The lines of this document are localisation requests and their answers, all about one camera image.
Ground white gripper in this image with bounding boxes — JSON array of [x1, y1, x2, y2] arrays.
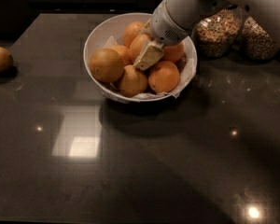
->
[[133, 0, 189, 71]]

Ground small middle-left orange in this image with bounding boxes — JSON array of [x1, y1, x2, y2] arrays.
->
[[111, 45, 132, 65]]

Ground right glass cereal jar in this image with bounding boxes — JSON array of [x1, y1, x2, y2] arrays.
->
[[241, 17, 280, 61]]

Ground white bowl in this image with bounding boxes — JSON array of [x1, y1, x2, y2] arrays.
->
[[83, 12, 199, 104]]

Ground white paper bowl liner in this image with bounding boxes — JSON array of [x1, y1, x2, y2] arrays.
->
[[99, 37, 197, 104]]

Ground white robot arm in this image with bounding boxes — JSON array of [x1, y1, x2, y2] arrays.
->
[[134, 0, 280, 70]]

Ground middle glass cereal jar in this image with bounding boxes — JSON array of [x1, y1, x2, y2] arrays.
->
[[194, 9, 242, 58]]

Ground large left orange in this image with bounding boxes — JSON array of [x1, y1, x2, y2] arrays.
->
[[88, 49, 124, 83]]

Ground glass cereal jar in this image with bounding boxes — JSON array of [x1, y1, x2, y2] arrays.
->
[[241, 17, 280, 61], [194, 9, 242, 58]]

